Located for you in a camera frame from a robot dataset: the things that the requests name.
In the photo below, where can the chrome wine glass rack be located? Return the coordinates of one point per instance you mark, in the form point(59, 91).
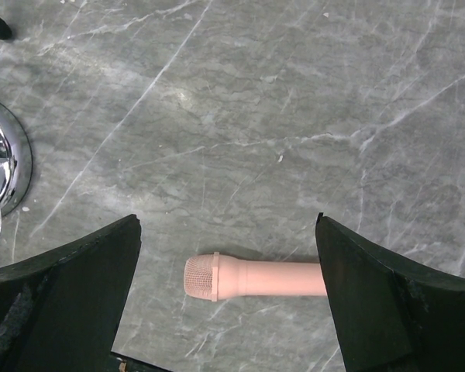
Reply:
point(16, 161)

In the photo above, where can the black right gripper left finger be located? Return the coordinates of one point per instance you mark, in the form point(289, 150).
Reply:
point(60, 310)

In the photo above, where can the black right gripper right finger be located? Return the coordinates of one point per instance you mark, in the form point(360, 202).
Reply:
point(390, 313)

